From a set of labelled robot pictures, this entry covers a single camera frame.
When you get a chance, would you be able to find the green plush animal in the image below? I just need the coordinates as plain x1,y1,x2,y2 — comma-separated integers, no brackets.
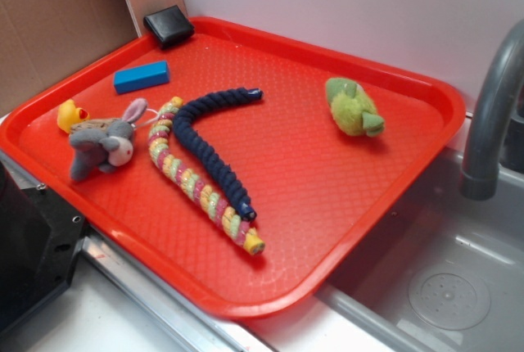
325,78,385,138

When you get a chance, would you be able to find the blue rectangular block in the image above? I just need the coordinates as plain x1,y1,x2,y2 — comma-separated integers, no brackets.
113,61,170,94

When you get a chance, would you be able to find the black corner clamp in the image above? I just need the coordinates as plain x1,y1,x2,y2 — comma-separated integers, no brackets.
143,5,195,49

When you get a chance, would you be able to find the navy braided rope toy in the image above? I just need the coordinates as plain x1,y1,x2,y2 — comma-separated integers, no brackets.
173,88,264,222

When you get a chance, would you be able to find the grey plastic sink basin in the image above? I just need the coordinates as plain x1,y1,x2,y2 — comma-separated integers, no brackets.
318,151,523,351

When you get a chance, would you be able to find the red plastic tray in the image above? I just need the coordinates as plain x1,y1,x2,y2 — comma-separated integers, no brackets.
1,17,465,319

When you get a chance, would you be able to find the pastel braided rope toy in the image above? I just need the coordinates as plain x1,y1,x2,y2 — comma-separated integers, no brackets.
147,97,265,255

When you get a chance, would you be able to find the yellow rubber duck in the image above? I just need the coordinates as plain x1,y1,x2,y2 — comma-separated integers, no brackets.
56,99,90,133

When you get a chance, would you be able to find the brown cardboard panel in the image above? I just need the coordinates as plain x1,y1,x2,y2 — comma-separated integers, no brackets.
1,0,185,115

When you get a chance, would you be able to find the grey toy faucet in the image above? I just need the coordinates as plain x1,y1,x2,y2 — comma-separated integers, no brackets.
459,20,523,201

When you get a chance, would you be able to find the grey plush donkey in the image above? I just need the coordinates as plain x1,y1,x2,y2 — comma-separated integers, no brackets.
69,98,148,182

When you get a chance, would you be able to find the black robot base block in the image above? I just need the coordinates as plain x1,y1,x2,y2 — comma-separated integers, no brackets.
1,166,86,335

